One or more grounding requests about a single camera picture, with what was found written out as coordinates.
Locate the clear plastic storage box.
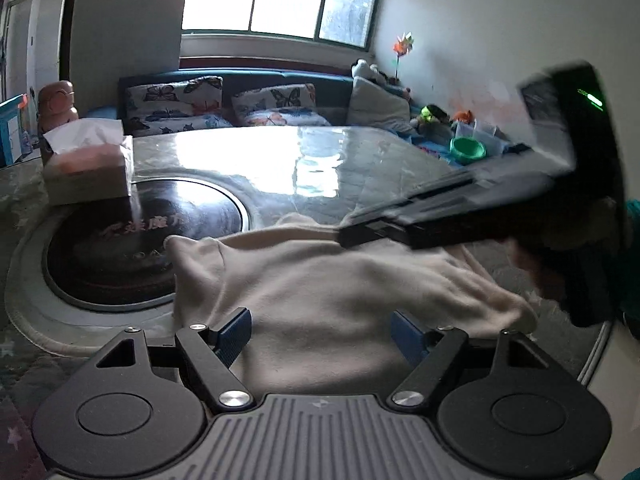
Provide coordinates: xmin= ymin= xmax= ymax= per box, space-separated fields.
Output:
xmin=454 ymin=119 xmax=507 ymax=158

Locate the white plush toy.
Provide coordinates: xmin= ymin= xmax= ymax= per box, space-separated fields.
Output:
xmin=351 ymin=59 xmax=386 ymax=83

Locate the blue cabinet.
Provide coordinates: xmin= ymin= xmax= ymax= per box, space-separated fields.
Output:
xmin=0 ymin=94 xmax=28 ymax=168

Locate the person's right hand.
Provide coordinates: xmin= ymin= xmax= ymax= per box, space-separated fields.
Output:
xmin=505 ymin=237 xmax=571 ymax=303

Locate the colourful pinwheel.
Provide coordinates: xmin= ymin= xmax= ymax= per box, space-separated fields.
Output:
xmin=391 ymin=34 xmax=416 ymax=86

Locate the blue sofa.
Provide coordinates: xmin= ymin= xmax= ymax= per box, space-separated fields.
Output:
xmin=82 ymin=67 xmax=411 ymax=133

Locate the green plastic bowl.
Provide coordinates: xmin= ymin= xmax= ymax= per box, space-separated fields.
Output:
xmin=449 ymin=136 xmax=487 ymax=164

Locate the tissue box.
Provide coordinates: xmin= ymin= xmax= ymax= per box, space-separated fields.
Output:
xmin=42 ymin=119 xmax=135 ymax=206

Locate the green yellow plush toy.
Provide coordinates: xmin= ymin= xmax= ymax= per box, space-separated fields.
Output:
xmin=411 ymin=104 xmax=451 ymax=128

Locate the cream shirt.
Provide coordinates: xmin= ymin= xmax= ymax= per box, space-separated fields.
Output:
xmin=165 ymin=212 xmax=538 ymax=396

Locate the dark wooden door frame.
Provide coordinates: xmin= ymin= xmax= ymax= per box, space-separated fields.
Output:
xmin=52 ymin=0 xmax=85 ymax=91

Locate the butterfly print pillow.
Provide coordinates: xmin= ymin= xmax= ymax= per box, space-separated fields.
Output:
xmin=131 ymin=112 xmax=233 ymax=137
xmin=125 ymin=76 xmax=224 ymax=118
xmin=242 ymin=107 xmax=331 ymax=127
xmin=231 ymin=83 xmax=317 ymax=116

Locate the grey cushion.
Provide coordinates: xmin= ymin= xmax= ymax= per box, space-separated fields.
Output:
xmin=346 ymin=76 xmax=411 ymax=133

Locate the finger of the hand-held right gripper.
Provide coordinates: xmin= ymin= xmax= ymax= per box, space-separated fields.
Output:
xmin=337 ymin=171 xmax=476 ymax=250

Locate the blue patterned blanket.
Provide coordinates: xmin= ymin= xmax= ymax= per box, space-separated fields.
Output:
xmin=407 ymin=127 xmax=531 ymax=166

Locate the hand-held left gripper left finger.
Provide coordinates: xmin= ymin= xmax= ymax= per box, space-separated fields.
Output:
xmin=94 ymin=306 xmax=253 ymax=413

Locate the grey quilted star table cover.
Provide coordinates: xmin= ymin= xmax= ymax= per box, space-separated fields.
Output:
xmin=0 ymin=125 xmax=615 ymax=461

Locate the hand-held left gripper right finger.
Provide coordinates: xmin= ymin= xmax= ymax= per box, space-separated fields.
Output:
xmin=390 ymin=310 xmax=550 ymax=408

